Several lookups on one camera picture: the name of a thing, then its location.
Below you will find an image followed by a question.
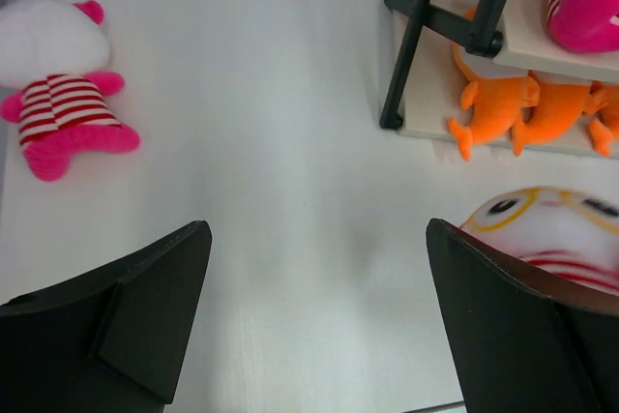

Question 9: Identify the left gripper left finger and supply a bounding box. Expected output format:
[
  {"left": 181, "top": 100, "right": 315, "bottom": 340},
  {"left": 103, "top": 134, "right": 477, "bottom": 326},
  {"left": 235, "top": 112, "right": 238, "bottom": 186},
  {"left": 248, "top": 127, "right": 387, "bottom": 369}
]
[{"left": 1, "top": 221, "right": 212, "bottom": 412}]

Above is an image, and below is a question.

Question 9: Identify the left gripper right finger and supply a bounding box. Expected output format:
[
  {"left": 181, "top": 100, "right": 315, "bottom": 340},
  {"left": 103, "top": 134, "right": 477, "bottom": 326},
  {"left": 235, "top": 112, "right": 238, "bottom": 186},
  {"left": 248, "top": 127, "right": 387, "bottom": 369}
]
[{"left": 426, "top": 219, "right": 618, "bottom": 412}]

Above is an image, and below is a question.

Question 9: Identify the white plush with yellow glasses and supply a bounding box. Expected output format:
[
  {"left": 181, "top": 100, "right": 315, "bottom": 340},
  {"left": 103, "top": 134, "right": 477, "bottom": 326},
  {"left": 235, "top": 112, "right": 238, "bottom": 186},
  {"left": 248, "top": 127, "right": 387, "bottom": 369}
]
[{"left": 460, "top": 187, "right": 618, "bottom": 295}]

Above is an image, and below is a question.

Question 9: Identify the orange shark plush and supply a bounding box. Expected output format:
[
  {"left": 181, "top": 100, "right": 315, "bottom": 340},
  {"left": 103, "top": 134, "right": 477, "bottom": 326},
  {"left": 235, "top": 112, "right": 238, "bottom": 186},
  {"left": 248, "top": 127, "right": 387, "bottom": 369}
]
[
  {"left": 447, "top": 6, "right": 541, "bottom": 162},
  {"left": 511, "top": 71, "right": 592, "bottom": 157},
  {"left": 587, "top": 81, "right": 618, "bottom": 157}
]

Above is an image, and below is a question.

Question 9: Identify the white magenta plush facing down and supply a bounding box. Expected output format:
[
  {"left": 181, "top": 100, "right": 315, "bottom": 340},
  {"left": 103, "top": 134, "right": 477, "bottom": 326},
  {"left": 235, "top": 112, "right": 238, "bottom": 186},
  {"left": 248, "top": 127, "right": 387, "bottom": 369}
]
[{"left": 1, "top": 0, "right": 140, "bottom": 182}]

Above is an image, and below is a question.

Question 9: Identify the magenta striped plush on shelf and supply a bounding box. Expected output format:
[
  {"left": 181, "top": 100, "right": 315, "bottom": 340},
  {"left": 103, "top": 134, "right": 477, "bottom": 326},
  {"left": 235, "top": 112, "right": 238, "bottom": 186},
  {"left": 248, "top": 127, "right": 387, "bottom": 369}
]
[{"left": 546, "top": 0, "right": 618, "bottom": 54}]

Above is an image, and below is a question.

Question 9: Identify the beige three-tier shelf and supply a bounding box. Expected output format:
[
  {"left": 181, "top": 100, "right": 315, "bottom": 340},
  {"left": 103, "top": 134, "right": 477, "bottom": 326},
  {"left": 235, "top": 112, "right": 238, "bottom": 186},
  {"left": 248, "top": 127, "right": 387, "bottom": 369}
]
[{"left": 380, "top": 0, "right": 618, "bottom": 130}]

